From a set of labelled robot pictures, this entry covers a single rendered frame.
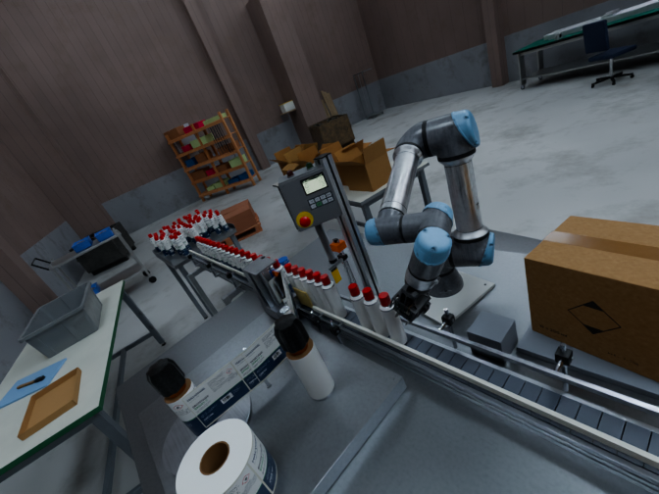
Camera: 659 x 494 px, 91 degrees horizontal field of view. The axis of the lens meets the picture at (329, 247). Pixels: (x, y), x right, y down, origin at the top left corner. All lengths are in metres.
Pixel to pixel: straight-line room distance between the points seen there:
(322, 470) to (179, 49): 11.35
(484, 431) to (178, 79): 11.22
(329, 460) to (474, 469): 0.35
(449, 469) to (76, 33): 11.59
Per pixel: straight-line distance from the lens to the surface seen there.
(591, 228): 1.11
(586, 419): 0.98
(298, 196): 1.10
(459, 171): 1.11
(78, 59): 11.55
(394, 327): 1.08
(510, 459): 0.97
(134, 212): 11.31
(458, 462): 0.97
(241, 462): 0.93
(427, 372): 1.08
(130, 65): 11.49
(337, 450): 1.00
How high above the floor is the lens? 1.69
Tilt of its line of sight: 25 degrees down
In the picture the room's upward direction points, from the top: 23 degrees counter-clockwise
